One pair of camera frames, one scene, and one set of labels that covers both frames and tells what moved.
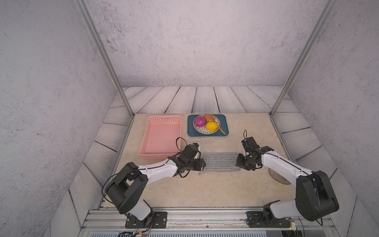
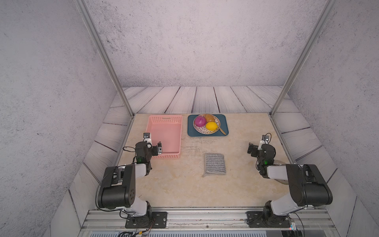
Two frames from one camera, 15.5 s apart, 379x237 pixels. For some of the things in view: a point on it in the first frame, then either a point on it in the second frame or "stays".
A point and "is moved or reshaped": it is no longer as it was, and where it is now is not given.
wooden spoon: x=222 y=131 stays
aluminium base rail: x=106 y=219 stays
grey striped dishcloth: x=220 y=161 is moved or reshaped
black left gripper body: x=195 y=165 to x=152 y=152
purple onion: x=200 y=121 stays
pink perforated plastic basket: x=160 y=139 stays
